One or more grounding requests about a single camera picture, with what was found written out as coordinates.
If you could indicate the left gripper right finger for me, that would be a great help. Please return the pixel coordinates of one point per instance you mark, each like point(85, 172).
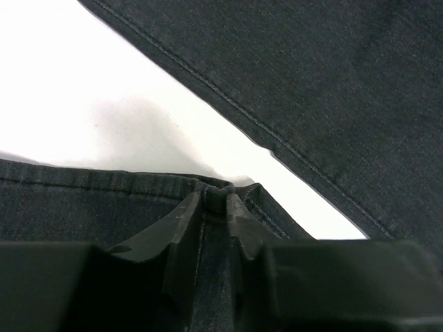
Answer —
point(247, 236)

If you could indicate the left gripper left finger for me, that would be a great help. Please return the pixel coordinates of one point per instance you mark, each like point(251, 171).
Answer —
point(166, 253)

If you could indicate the black trousers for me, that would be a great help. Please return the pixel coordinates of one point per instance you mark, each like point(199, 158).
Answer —
point(324, 117)

